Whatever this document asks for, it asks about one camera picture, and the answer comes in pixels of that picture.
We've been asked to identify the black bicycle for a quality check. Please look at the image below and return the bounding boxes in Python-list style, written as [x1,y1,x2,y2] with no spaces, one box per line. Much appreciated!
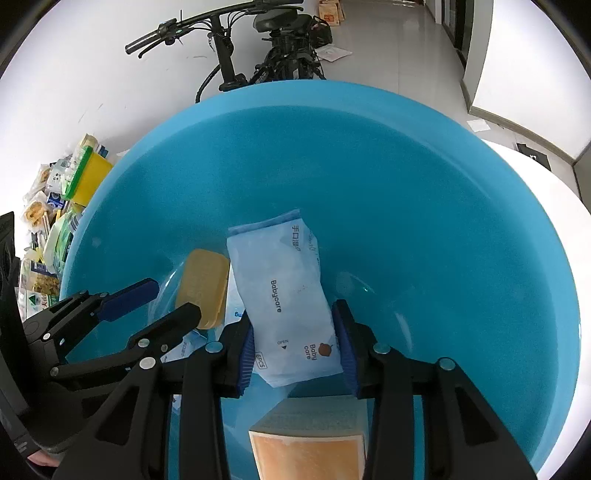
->
[126,0,334,104]

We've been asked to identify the orange-faced cream box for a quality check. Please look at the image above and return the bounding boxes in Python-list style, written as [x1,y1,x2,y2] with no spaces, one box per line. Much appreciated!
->
[248,394,370,480]

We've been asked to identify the pile of snack packets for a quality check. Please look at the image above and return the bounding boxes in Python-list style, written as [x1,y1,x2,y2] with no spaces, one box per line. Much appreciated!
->
[16,134,116,319]

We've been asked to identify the brown paper bag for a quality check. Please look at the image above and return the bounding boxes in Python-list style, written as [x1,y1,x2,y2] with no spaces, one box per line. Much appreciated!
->
[318,0,347,26]

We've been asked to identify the dark framed sliding door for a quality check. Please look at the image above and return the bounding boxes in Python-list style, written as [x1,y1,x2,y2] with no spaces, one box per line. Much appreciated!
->
[425,0,476,63]

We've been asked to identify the white wet wipes pack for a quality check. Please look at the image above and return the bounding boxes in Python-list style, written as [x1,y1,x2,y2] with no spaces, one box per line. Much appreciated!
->
[226,209,343,388]

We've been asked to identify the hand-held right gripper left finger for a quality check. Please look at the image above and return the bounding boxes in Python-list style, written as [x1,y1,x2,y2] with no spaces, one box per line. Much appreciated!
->
[52,318,256,480]

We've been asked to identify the blue plastic basin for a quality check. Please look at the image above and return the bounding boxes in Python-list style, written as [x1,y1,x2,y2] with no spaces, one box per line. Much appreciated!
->
[59,80,581,480]

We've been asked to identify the yellow green sponge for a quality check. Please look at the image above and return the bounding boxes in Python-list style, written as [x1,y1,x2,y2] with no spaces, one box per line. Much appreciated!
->
[62,147,115,206]

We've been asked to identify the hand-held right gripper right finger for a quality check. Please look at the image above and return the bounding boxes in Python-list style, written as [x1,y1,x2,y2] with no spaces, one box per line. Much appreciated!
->
[331,299,539,480]

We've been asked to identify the white desktop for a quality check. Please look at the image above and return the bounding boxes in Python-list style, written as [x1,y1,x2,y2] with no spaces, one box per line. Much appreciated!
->
[480,141,591,480]

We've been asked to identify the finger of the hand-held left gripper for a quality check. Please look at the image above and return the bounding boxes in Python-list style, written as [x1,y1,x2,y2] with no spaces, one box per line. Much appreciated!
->
[50,302,202,384]
[22,278,160,356]

